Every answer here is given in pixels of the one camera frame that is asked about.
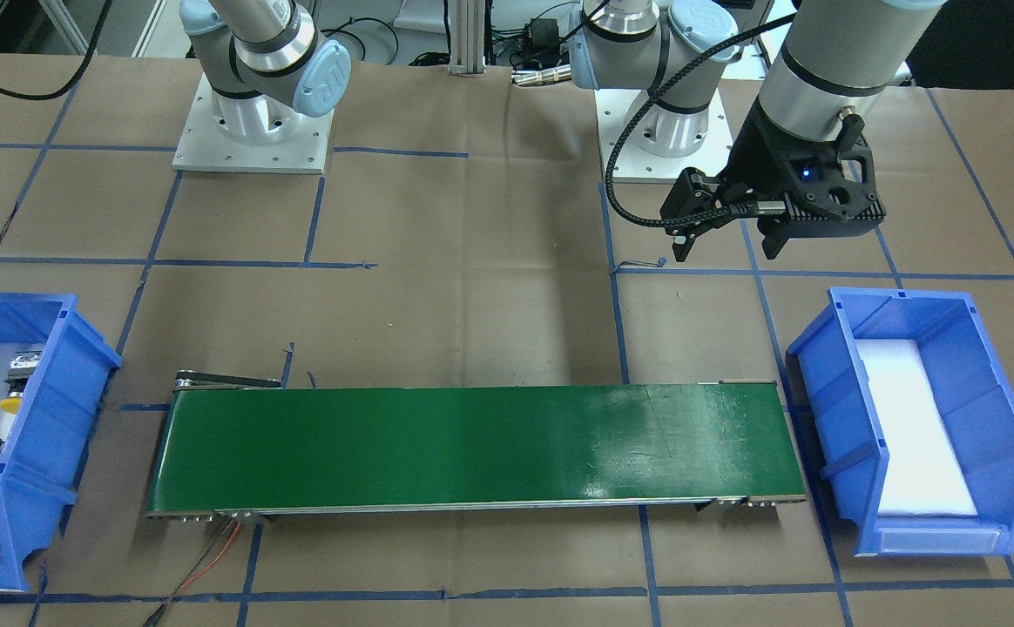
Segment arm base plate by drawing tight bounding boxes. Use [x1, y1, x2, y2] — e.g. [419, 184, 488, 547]
[596, 89, 733, 184]
[172, 76, 335, 175]

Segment yellow mushroom push button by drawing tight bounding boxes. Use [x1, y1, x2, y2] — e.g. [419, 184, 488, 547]
[0, 350, 43, 415]

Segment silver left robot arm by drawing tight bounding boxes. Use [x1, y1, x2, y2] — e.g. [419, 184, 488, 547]
[568, 1, 942, 262]

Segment green conveyor belt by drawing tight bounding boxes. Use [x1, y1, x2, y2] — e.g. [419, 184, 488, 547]
[145, 381, 806, 517]

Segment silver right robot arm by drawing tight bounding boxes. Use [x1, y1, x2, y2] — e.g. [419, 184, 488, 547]
[179, 1, 351, 118]

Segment blue source bin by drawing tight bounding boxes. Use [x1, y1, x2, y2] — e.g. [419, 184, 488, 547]
[788, 287, 1014, 556]

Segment aluminium frame post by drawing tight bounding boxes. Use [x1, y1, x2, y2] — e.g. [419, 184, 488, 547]
[443, 1, 491, 76]

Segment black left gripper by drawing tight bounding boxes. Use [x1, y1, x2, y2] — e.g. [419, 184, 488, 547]
[659, 102, 886, 263]

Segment red black conveyor wires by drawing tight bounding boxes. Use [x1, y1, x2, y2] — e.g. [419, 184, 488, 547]
[143, 516, 242, 627]

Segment white foam pad source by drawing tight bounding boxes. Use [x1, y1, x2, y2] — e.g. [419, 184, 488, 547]
[856, 339, 977, 517]

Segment blue destination bin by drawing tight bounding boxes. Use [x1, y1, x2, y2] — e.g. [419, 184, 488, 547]
[0, 293, 121, 591]

